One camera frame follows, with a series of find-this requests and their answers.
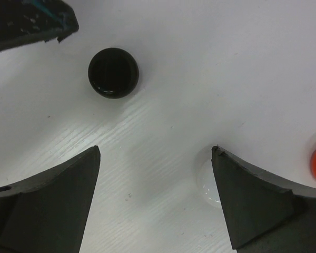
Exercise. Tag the black round charging case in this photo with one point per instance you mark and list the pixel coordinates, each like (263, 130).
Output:
(113, 73)

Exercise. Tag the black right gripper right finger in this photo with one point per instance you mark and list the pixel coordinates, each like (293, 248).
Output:
(263, 212)

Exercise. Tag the white round charging case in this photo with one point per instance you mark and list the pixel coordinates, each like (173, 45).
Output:
(205, 180)

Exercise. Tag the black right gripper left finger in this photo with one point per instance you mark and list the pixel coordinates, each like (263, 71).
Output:
(48, 211)

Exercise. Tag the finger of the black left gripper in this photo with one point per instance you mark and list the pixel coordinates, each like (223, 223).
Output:
(27, 22)

